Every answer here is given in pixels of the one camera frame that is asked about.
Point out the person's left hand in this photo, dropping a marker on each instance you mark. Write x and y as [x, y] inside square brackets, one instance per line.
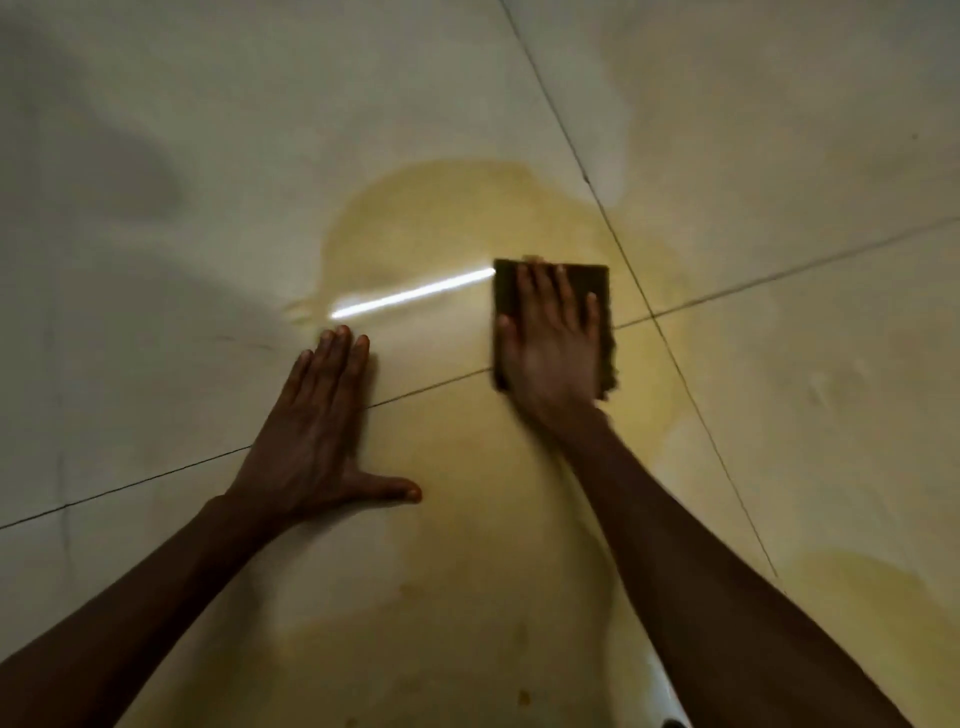
[307, 450]

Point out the person's right hand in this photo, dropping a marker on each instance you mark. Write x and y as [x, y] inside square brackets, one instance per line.
[551, 360]

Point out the brown-green scrub pad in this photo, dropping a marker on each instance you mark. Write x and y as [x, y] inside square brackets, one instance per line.
[504, 289]

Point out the person's left forearm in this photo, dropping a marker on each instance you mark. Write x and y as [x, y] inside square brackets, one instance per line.
[112, 622]

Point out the person's right forearm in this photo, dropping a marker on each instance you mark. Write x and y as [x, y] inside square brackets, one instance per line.
[727, 592]

